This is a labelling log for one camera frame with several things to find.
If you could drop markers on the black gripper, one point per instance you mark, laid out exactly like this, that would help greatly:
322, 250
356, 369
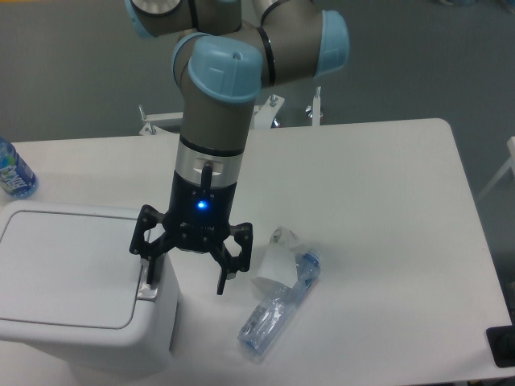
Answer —
199, 217

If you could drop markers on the silver lid push button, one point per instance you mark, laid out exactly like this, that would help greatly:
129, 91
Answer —
149, 290

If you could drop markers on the white trash can lid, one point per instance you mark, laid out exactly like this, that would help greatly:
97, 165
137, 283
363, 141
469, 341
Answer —
68, 269

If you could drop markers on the white plastic trash can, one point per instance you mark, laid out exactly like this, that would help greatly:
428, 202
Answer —
144, 345

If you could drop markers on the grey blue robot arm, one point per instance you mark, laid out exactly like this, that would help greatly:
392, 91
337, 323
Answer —
220, 66

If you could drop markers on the crumpled white tissue wrapper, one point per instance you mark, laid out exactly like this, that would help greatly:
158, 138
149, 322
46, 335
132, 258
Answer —
278, 265

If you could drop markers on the crushed clear plastic bottle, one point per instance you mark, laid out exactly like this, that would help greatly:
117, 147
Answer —
274, 312

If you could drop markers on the blue labelled water bottle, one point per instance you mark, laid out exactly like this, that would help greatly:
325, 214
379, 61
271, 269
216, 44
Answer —
17, 179

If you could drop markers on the black object at table edge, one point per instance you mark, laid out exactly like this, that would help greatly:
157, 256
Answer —
501, 342

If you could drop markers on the white furniture frame right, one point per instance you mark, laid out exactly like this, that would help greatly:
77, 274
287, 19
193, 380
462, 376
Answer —
507, 166

